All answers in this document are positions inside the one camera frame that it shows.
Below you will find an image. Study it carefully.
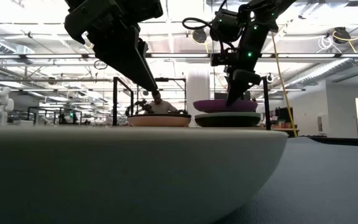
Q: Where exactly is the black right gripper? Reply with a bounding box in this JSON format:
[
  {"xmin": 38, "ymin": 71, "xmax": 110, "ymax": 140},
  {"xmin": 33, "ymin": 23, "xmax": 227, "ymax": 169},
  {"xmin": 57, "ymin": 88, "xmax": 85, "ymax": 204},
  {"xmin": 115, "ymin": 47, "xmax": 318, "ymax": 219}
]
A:
[{"xmin": 210, "ymin": 30, "xmax": 267, "ymax": 107}]

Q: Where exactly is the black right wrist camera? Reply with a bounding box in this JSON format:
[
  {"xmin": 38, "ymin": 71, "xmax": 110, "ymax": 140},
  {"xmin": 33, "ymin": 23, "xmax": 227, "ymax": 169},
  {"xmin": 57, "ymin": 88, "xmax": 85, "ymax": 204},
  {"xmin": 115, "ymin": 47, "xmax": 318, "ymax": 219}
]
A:
[{"xmin": 210, "ymin": 8, "xmax": 246, "ymax": 44}]

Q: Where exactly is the peach pink plate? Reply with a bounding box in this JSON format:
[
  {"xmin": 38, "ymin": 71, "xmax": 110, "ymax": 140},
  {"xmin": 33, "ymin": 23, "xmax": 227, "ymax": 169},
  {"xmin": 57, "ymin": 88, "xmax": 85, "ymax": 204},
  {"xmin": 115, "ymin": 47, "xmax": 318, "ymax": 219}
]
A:
[{"xmin": 127, "ymin": 113, "xmax": 193, "ymax": 128}]

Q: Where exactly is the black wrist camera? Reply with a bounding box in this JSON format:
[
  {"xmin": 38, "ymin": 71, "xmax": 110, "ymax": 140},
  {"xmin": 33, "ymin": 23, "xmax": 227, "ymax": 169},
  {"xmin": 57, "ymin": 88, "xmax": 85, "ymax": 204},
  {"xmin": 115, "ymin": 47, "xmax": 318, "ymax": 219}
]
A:
[
  {"xmin": 135, "ymin": 0, "xmax": 164, "ymax": 20},
  {"xmin": 210, "ymin": 8, "xmax": 246, "ymax": 44}
]

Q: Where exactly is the black metal shelf frame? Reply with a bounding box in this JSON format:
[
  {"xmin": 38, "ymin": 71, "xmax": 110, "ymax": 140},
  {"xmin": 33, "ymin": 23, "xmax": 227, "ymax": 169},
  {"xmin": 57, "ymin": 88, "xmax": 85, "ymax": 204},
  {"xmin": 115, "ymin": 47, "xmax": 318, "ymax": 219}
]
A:
[{"xmin": 112, "ymin": 76, "xmax": 272, "ymax": 131}]

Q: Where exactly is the purple plate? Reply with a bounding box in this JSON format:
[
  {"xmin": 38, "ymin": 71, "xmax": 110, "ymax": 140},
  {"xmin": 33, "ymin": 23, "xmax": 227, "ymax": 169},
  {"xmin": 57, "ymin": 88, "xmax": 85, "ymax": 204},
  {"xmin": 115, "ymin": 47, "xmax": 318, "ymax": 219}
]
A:
[{"xmin": 193, "ymin": 99, "xmax": 259, "ymax": 113}]

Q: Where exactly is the hanging black cable loop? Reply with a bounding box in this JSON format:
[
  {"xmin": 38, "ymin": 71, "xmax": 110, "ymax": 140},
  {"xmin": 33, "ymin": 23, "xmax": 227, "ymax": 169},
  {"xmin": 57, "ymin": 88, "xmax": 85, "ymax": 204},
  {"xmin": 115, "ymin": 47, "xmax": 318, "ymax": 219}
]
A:
[{"xmin": 93, "ymin": 59, "xmax": 109, "ymax": 71}]

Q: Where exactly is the black camera cable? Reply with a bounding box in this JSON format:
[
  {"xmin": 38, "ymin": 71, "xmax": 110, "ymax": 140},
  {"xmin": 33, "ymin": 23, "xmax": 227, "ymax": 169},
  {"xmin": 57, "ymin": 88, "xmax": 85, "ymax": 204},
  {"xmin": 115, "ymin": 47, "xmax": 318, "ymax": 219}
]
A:
[{"xmin": 181, "ymin": 17, "xmax": 227, "ymax": 55}]

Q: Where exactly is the white humanoid robot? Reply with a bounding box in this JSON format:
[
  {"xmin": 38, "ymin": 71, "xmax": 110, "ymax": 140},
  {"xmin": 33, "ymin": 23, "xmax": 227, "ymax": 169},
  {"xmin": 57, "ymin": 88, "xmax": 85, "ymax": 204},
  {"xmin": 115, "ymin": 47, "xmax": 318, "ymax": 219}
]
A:
[{"xmin": 0, "ymin": 86, "xmax": 15, "ymax": 126}]

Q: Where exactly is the white round column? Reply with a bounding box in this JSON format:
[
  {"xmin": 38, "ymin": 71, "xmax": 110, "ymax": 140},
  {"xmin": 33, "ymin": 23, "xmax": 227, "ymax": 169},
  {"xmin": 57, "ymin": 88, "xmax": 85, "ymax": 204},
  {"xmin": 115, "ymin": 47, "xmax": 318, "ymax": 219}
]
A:
[{"xmin": 186, "ymin": 63, "xmax": 211, "ymax": 110}]

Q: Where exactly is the white plate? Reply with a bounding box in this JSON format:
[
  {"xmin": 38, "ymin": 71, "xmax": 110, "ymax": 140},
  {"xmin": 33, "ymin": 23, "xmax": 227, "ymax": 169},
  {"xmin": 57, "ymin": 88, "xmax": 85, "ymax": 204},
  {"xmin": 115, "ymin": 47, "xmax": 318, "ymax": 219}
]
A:
[{"xmin": 0, "ymin": 126, "xmax": 289, "ymax": 224}]

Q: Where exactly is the person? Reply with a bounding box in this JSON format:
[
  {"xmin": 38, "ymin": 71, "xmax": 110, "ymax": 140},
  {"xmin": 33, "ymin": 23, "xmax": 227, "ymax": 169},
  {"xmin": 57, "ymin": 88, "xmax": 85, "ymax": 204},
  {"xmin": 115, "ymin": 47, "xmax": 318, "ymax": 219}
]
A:
[{"xmin": 144, "ymin": 90, "xmax": 180, "ymax": 114}]

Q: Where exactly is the long ceiling light strip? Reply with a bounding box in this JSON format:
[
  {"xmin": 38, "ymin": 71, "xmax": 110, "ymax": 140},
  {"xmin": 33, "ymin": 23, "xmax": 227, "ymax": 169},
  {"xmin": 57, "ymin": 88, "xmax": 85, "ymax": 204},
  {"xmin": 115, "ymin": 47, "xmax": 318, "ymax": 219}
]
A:
[{"xmin": 0, "ymin": 53, "xmax": 358, "ymax": 60}]

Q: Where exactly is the silver ventilation duct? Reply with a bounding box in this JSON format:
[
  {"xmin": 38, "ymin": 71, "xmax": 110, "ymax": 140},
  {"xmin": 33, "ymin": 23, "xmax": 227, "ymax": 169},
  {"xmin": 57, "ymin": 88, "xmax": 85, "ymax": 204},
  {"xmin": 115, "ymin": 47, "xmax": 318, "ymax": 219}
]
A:
[{"xmin": 286, "ymin": 43, "xmax": 358, "ymax": 88}]

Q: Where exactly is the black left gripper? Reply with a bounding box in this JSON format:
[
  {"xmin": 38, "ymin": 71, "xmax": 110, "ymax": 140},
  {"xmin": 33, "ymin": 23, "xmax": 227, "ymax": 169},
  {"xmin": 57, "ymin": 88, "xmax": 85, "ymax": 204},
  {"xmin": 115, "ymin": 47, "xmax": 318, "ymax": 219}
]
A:
[{"xmin": 63, "ymin": 0, "xmax": 160, "ymax": 93}]

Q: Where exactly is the black plate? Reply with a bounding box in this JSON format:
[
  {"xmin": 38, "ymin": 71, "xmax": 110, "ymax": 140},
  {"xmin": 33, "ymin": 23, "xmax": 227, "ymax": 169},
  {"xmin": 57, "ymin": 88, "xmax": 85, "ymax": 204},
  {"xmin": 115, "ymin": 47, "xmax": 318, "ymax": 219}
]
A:
[{"xmin": 194, "ymin": 117, "xmax": 262, "ymax": 128}]

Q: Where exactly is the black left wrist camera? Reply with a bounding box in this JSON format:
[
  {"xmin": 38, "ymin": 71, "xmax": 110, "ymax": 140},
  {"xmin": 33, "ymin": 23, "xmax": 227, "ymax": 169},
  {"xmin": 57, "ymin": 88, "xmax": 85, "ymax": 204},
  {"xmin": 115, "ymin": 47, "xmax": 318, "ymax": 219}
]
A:
[{"xmin": 135, "ymin": 0, "xmax": 164, "ymax": 20}]

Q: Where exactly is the yellow hanging strap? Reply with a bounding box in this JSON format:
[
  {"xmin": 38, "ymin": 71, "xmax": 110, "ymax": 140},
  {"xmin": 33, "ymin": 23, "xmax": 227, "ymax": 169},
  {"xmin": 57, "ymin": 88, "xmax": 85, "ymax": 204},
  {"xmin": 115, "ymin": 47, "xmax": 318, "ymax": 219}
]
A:
[{"xmin": 270, "ymin": 30, "xmax": 298, "ymax": 138}]

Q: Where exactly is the ceiling cable reel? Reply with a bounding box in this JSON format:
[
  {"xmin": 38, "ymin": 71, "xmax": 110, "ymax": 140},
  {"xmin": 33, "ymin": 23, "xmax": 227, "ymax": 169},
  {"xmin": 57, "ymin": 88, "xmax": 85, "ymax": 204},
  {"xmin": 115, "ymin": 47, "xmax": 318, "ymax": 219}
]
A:
[
  {"xmin": 333, "ymin": 26, "xmax": 352, "ymax": 45},
  {"xmin": 191, "ymin": 28, "xmax": 209, "ymax": 44}
]

